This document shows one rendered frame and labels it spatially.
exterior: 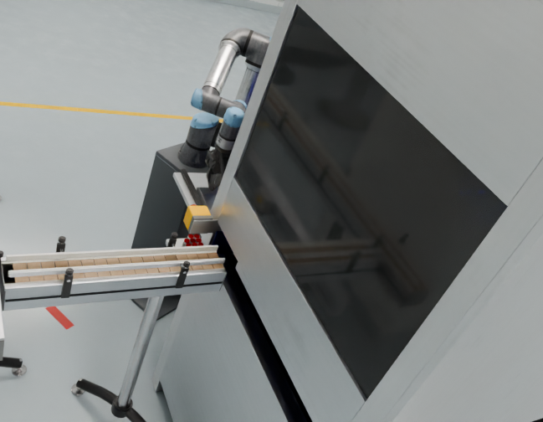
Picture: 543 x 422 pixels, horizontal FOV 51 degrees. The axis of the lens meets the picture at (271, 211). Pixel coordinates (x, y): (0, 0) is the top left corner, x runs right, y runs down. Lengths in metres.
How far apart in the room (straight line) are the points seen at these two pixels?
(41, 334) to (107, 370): 0.35
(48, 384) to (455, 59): 2.11
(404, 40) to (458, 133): 0.25
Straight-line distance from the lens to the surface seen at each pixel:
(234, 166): 1.87
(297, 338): 1.60
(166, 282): 1.87
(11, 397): 2.65
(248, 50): 2.49
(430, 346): 1.22
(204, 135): 2.56
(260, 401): 1.83
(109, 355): 2.80
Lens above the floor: 2.21
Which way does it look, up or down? 34 degrees down
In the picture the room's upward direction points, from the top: 23 degrees clockwise
